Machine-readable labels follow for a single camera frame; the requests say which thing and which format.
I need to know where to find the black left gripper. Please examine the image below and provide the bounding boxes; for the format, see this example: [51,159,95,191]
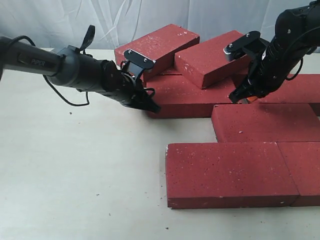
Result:
[99,60,161,114]

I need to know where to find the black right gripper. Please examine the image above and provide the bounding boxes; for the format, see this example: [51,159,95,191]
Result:
[229,57,288,104]

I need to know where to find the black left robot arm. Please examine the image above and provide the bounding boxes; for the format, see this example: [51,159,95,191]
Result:
[0,35,161,113]

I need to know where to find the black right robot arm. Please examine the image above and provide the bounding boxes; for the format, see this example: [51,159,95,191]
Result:
[223,0,320,103]

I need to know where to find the red brick middle row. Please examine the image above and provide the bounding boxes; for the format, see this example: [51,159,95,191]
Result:
[211,103,320,143]

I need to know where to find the red brick row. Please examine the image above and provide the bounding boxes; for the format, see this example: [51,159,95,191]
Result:
[211,103,320,143]
[254,74,320,116]

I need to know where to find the red brick bottom back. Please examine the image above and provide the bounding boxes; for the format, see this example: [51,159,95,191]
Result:
[159,67,181,76]

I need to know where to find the red brick top back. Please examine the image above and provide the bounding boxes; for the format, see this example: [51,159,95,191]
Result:
[114,24,200,82]

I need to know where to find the red brick right row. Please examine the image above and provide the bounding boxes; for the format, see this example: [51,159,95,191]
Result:
[254,74,320,116]

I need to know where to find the white fabric backdrop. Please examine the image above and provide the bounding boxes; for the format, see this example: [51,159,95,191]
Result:
[0,0,308,50]

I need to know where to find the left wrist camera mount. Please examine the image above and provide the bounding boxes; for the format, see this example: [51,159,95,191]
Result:
[121,49,156,79]

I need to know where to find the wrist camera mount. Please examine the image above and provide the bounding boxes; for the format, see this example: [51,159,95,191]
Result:
[223,31,263,62]
[121,49,156,79]

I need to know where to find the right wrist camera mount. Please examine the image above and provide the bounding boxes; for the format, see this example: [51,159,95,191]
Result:
[223,31,263,62]

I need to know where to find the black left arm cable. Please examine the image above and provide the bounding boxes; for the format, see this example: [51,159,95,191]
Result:
[42,24,96,107]

